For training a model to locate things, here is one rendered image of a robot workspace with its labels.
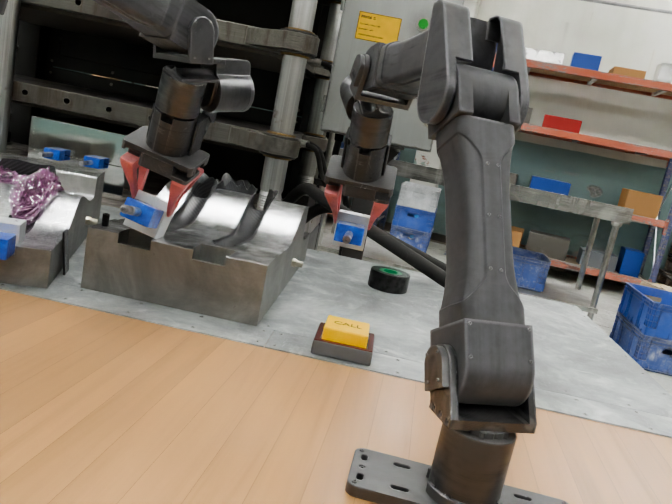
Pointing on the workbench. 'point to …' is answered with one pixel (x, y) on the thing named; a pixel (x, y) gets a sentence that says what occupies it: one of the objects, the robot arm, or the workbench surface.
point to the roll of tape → (388, 280)
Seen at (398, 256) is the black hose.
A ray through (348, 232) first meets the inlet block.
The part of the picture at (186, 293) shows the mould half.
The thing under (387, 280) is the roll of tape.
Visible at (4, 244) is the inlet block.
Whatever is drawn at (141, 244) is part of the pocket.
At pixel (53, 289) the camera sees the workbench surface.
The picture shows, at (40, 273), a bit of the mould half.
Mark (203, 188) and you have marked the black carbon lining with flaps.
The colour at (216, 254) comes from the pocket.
